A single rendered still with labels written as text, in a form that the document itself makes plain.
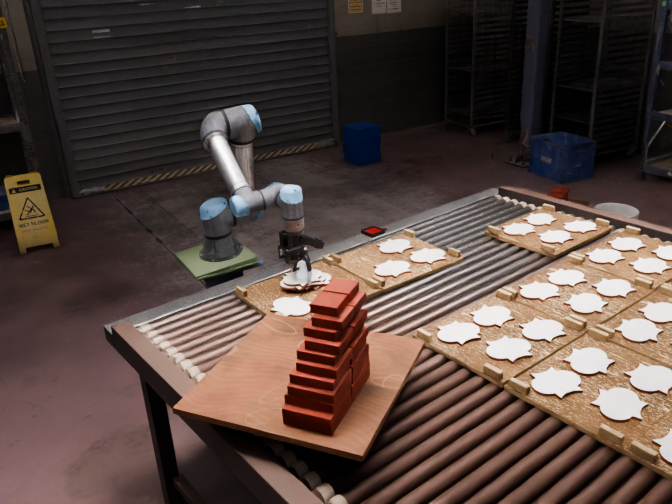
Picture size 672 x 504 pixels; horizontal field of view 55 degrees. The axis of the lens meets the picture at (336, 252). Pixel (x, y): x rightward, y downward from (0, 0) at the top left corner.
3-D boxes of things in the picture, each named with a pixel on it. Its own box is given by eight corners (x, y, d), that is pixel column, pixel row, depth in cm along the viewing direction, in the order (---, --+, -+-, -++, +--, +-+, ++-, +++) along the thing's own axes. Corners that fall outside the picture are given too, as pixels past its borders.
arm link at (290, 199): (295, 181, 229) (305, 188, 222) (297, 211, 234) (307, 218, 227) (274, 186, 226) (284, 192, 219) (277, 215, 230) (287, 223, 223)
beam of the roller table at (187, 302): (106, 340, 227) (102, 325, 225) (491, 198, 343) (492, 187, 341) (115, 349, 221) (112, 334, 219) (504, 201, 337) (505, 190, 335)
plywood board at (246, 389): (173, 413, 161) (172, 407, 160) (269, 317, 203) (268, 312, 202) (363, 462, 142) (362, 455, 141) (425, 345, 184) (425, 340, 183)
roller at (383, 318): (202, 406, 187) (200, 391, 185) (586, 227, 296) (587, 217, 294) (210, 414, 184) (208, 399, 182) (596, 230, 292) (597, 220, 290)
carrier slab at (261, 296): (234, 295, 240) (234, 291, 239) (324, 263, 262) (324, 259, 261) (286, 332, 214) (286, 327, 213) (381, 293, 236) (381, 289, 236)
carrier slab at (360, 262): (328, 262, 263) (327, 259, 262) (404, 236, 284) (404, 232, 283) (383, 293, 236) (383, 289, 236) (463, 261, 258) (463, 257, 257)
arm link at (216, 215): (199, 229, 280) (194, 200, 274) (229, 221, 285) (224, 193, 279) (208, 239, 270) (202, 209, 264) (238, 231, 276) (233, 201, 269)
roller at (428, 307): (210, 414, 184) (208, 399, 182) (596, 230, 292) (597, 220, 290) (219, 422, 180) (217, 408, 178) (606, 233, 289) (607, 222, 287)
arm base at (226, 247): (198, 251, 284) (194, 230, 280) (229, 240, 291) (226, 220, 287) (212, 263, 273) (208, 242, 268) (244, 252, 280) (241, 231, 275)
